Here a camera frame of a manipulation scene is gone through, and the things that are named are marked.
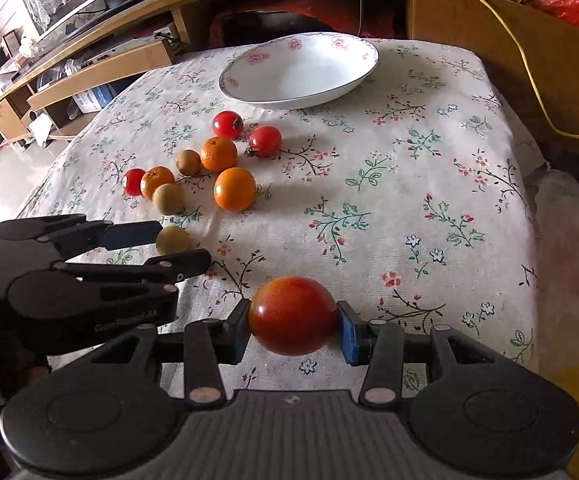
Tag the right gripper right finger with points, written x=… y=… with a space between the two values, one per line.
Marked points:
x=380 y=346

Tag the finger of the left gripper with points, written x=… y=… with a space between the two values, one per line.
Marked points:
x=169 y=269
x=74 y=234

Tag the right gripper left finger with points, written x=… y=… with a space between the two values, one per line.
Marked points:
x=207 y=344

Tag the red tomato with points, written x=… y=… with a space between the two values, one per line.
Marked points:
x=264 y=141
x=131 y=182
x=227 y=124

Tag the large red yellow apple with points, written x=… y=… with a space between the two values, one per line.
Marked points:
x=293 y=316

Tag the orange tangerine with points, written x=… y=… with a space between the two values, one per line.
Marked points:
x=235 y=189
x=153 y=178
x=218 y=154

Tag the blue white box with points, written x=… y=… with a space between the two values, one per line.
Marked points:
x=95 y=99

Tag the floral white tablecloth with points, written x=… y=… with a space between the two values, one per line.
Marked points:
x=405 y=198

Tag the wooden TV stand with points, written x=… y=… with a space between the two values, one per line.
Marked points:
x=150 y=34

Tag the white floral ceramic bowl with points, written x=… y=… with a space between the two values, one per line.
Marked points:
x=299 y=71

